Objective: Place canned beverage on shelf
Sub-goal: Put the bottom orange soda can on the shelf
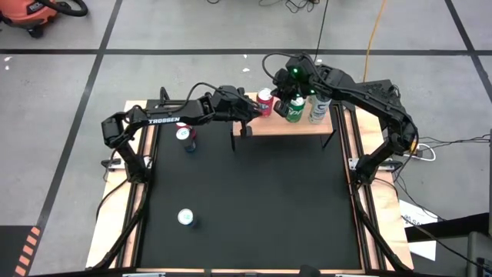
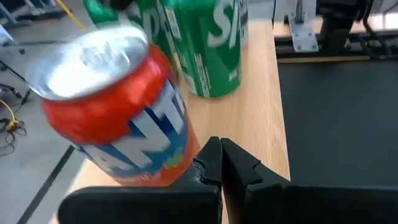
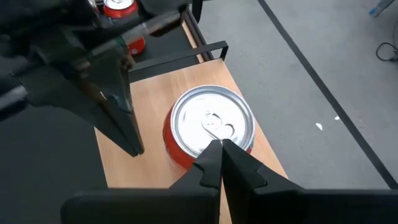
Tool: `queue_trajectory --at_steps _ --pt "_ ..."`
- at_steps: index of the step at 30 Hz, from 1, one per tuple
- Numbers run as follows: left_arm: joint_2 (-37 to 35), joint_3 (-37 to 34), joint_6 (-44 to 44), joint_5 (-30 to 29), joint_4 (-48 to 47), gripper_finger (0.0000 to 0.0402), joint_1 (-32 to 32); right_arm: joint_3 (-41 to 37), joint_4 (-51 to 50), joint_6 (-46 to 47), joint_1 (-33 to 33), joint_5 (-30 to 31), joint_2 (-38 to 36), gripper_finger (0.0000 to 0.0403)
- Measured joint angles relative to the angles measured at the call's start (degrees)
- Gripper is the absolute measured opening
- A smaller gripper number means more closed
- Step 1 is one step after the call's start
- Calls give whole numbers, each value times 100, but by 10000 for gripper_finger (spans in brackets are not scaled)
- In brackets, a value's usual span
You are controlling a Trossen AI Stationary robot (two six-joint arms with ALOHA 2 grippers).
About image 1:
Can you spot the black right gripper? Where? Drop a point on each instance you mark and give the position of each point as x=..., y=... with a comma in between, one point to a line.
x=294, y=79

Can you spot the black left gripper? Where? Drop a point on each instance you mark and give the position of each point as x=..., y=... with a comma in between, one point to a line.
x=230, y=105

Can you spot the silver Celsius drink can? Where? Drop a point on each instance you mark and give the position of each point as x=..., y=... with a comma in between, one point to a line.
x=312, y=99
x=318, y=111

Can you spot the green Sprite soda can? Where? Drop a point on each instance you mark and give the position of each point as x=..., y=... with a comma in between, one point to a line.
x=296, y=113

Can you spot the blue silver energy drink can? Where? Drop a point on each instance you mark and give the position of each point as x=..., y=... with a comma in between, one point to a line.
x=183, y=134
x=185, y=216

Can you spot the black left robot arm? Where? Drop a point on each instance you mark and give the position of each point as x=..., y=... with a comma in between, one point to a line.
x=165, y=117

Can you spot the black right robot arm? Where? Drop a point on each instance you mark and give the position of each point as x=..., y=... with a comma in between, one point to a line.
x=373, y=96

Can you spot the wooden shelf with black legs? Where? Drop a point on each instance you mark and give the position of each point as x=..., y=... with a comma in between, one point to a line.
x=292, y=129

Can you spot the black table mat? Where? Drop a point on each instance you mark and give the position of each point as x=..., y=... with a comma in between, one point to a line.
x=269, y=192

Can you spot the yellow plug adapter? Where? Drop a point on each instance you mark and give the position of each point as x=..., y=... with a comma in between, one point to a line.
x=415, y=147

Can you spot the white printed paper sheet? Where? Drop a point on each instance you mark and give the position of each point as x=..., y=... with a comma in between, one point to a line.
x=415, y=213

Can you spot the plain white paper sheet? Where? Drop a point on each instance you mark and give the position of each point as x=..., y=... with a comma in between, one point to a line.
x=424, y=250

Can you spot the orange shop vacuum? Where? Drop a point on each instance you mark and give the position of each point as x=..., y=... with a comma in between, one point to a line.
x=27, y=9

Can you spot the grey box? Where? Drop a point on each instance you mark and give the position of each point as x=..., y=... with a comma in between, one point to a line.
x=480, y=246

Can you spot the black mat orange stripes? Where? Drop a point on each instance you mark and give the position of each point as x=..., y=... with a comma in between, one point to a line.
x=9, y=250

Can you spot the grey metal bracket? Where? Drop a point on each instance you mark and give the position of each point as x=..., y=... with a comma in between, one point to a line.
x=144, y=275

